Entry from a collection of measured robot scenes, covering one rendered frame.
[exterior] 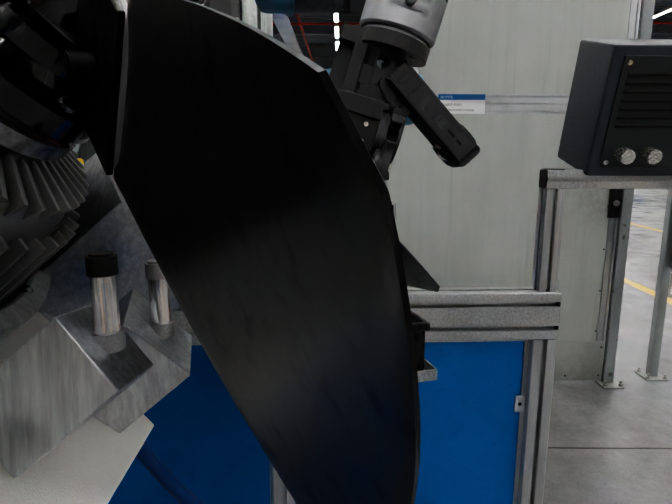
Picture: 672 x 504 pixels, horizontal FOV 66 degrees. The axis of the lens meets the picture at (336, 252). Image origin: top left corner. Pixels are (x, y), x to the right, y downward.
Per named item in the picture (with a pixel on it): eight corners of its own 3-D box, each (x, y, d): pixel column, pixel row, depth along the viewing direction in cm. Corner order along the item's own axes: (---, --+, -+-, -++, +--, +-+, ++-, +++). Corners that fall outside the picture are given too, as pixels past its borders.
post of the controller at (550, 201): (538, 292, 83) (548, 168, 79) (531, 287, 86) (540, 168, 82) (556, 292, 83) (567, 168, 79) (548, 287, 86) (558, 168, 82)
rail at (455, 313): (-6, 347, 81) (-13, 298, 80) (9, 338, 85) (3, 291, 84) (558, 339, 84) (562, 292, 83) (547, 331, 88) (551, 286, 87)
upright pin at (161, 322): (145, 339, 42) (139, 262, 41) (153, 330, 44) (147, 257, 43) (171, 339, 42) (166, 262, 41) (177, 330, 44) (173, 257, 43)
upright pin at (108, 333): (85, 354, 33) (76, 256, 32) (99, 342, 35) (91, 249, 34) (119, 354, 33) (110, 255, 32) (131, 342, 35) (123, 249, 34)
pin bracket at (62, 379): (-51, 407, 32) (53, 316, 31) (10, 377, 37) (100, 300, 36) (13, 480, 32) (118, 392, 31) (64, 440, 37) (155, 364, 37)
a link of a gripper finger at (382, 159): (351, 206, 52) (377, 123, 51) (367, 211, 53) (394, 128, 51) (354, 211, 48) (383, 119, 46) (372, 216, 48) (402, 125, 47)
